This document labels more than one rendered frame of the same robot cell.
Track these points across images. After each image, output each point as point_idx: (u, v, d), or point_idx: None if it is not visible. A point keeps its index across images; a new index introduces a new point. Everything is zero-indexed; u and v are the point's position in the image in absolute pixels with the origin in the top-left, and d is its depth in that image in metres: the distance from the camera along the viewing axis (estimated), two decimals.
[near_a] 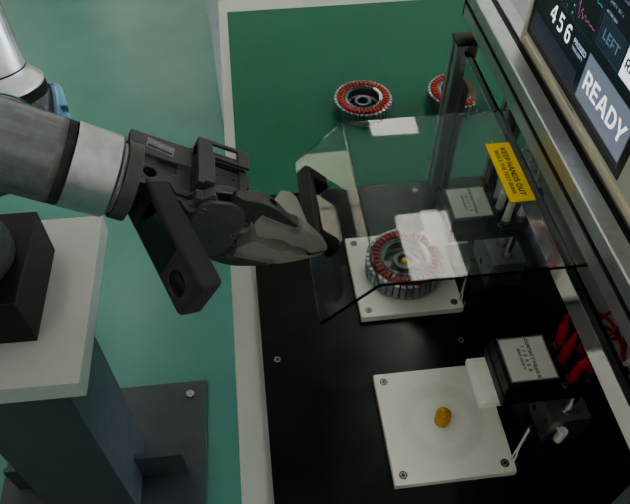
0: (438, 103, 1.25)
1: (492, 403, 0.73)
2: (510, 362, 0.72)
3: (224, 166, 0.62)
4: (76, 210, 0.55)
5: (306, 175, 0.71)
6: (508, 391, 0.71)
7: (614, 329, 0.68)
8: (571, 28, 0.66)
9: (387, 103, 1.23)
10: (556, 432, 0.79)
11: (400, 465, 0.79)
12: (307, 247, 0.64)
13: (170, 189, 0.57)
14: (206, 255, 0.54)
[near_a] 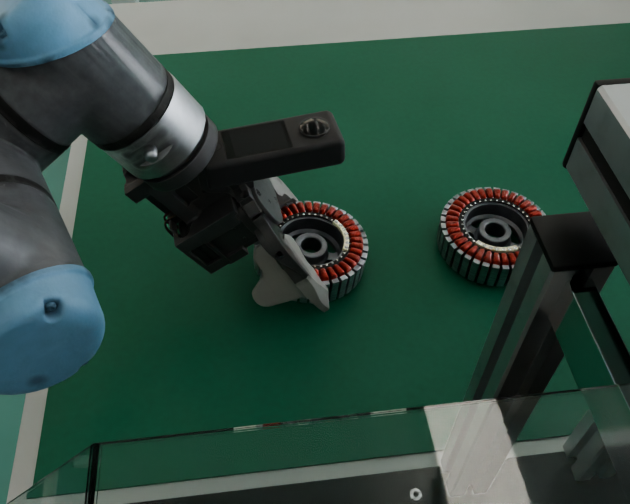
0: (461, 257, 0.64)
1: None
2: None
3: None
4: (184, 118, 0.46)
5: None
6: None
7: None
8: None
9: (358, 258, 0.62)
10: None
11: None
12: None
13: None
14: None
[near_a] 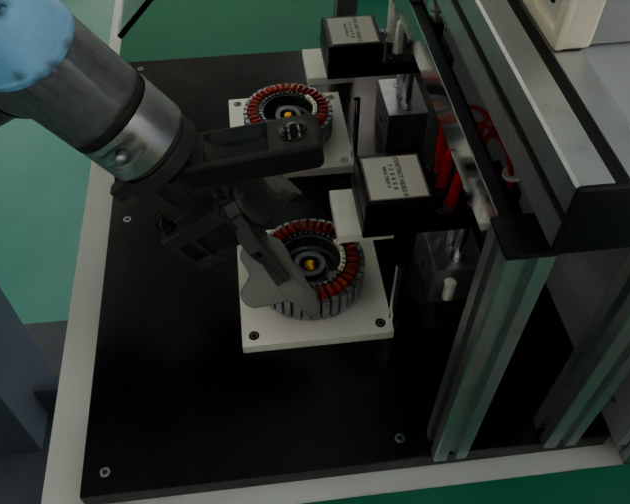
0: None
1: (353, 235, 0.59)
2: (372, 180, 0.58)
3: None
4: (154, 123, 0.48)
5: None
6: (367, 213, 0.57)
7: (493, 124, 0.54)
8: None
9: (351, 278, 0.64)
10: (444, 286, 0.65)
11: (252, 325, 0.64)
12: (295, 198, 0.68)
13: None
14: None
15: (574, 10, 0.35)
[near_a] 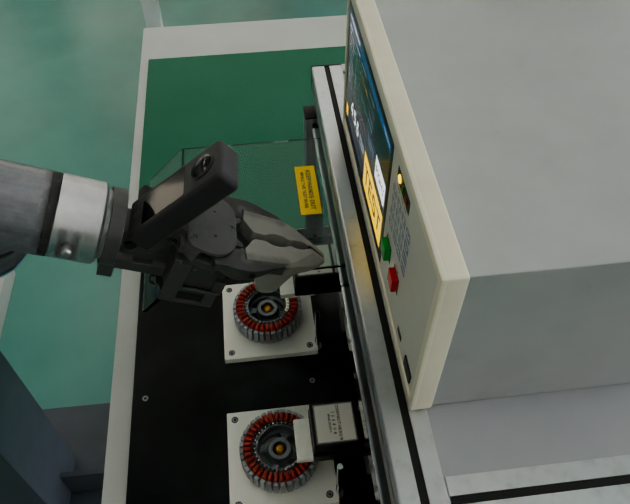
0: None
1: (307, 459, 0.88)
2: (319, 426, 0.87)
3: None
4: (78, 212, 0.54)
5: (143, 193, 0.88)
6: (315, 451, 0.86)
7: None
8: (358, 125, 0.77)
9: (308, 464, 0.89)
10: None
11: (237, 496, 0.90)
12: (305, 250, 0.65)
13: None
14: None
15: (417, 398, 0.60)
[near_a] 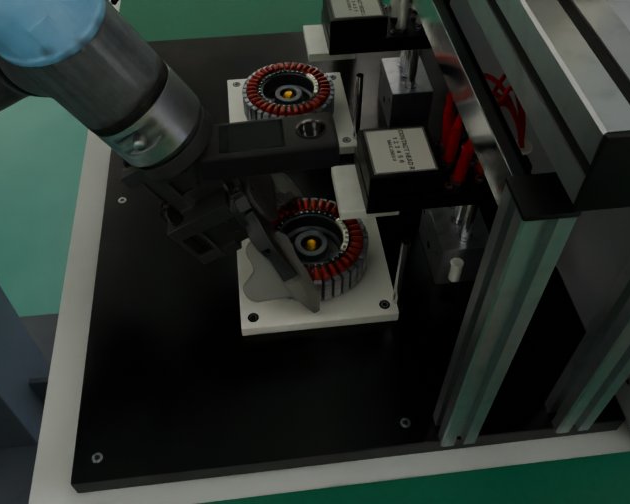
0: None
1: (356, 211, 0.57)
2: (376, 154, 0.55)
3: None
4: (175, 110, 0.47)
5: None
6: (371, 187, 0.54)
7: (504, 92, 0.51)
8: None
9: (354, 258, 0.61)
10: (450, 267, 0.63)
11: (251, 307, 0.62)
12: None
13: None
14: None
15: None
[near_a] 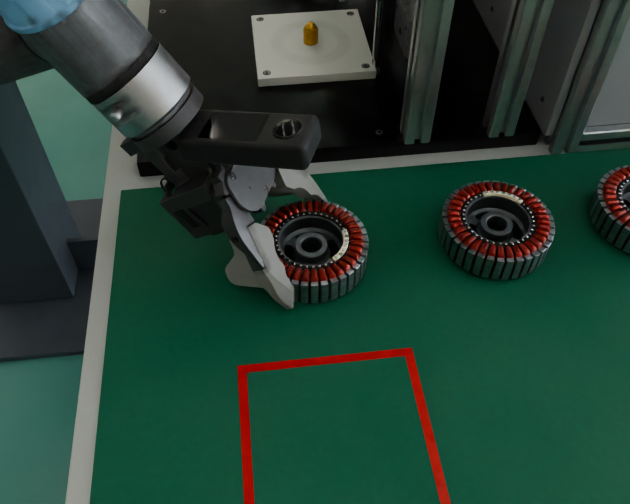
0: None
1: None
2: None
3: None
4: (152, 91, 0.51)
5: None
6: None
7: None
8: None
9: (339, 271, 0.61)
10: None
11: (265, 67, 0.82)
12: None
13: None
14: None
15: None
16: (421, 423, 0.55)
